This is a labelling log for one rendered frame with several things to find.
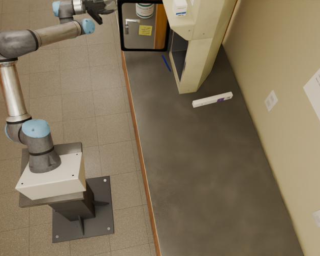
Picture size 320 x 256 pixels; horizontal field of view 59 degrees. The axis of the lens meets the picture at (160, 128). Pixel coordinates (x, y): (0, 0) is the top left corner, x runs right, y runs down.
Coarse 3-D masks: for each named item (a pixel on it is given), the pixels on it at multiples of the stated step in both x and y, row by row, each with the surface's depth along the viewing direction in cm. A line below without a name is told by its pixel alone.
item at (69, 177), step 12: (60, 156) 151; (72, 156) 150; (60, 168) 139; (72, 168) 138; (24, 180) 131; (36, 180) 130; (48, 180) 129; (60, 180) 128; (72, 180) 130; (84, 180) 148; (24, 192) 132; (36, 192) 135; (48, 192) 139; (60, 192) 143; (72, 192) 146
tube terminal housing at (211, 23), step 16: (208, 0) 119; (224, 0) 120; (192, 16) 132; (208, 16) 127; (224, 16) 136; (208, 32) 136; (224, 32) 156; (192, 48) 144; (208, 48) 146; (192, 64) 155; (208, 64) 167; (176, 80) 183; (192, 80) 169
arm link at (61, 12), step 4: (72, 0) 152; (52, 4) 150; (56, 4) 150; (60, 4) 150; (64, 4) 150; (68, 4) 150; (72, 4) 150; (56, 8) 150; (60, 8) 150; (64, 8) 150; (68, 8) 151; (72, 8) 151; (56, 12) 151; (60, 12) 151; (64, 12) 151; (68, 12) 152; (72, 12) 152; (56, 16) 154; (60, 16) 152; (64, 16) 152; (68, 16) 152; (72, 16) 155
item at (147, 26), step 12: (132, 12) 159; (144, 12) 160; (156, 12) 160; (132, 24) 167; (144, 24) 167; (156, 24) 168; (132, 36) 175; (144, 36) 176; (156, 36) 176; (132, 48) 185; (144, 48) 185; (156, 48) 186
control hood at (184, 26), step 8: (168, 0) 136; (168, 8) 133; (168, 16) 131; (184, 16) 131; (176, 24) 129; (184, 24) 129; (192, 24) 130; (176, 32) 132; (184, 32) 133; (192, 32) 134
